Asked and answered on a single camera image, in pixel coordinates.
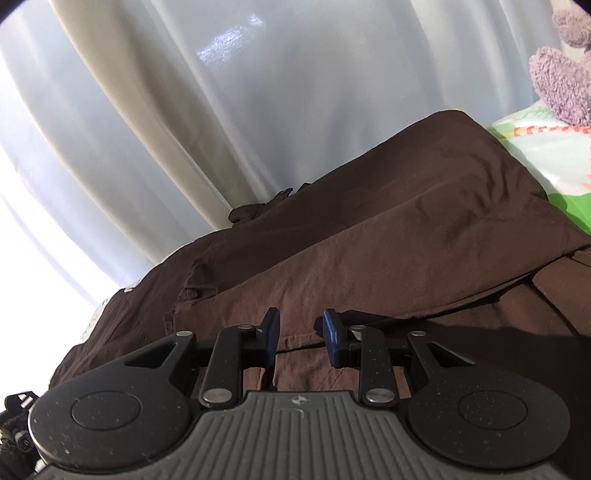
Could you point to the pale sheer curtain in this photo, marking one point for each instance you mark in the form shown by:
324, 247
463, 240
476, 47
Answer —
277, 92

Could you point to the printed bed sheet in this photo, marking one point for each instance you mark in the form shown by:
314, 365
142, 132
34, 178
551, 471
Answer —
554, 152

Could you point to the dark brown garment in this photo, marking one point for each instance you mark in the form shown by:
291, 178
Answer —
392, 240

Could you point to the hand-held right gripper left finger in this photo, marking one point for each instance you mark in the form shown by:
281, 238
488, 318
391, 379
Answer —
270, 336

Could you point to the purple teddy bear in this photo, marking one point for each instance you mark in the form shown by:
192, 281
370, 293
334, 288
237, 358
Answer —
565, 83

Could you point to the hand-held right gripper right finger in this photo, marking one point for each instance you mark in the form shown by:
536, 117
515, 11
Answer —
332, 337

